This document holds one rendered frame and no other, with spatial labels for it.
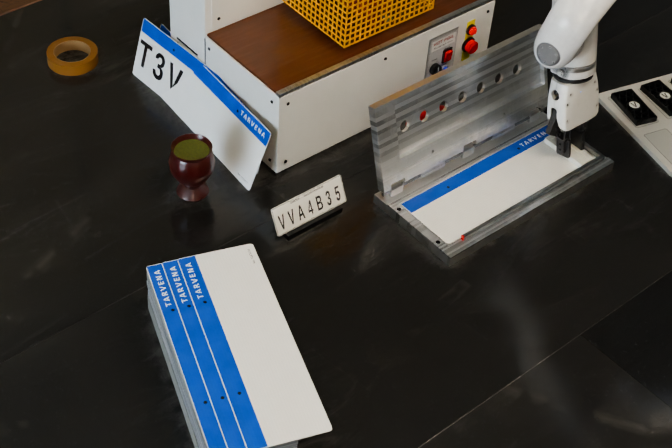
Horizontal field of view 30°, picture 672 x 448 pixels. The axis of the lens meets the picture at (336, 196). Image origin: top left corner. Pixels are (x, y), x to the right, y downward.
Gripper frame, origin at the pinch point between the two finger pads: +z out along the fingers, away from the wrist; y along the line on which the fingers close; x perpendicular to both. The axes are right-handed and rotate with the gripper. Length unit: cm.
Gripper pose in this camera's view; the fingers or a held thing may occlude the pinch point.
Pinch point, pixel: (570, 142)
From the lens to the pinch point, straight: 247.3
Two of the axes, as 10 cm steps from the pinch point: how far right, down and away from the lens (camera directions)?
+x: -6.3, -3.9, 6.7
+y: 7.7, -4.0, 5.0
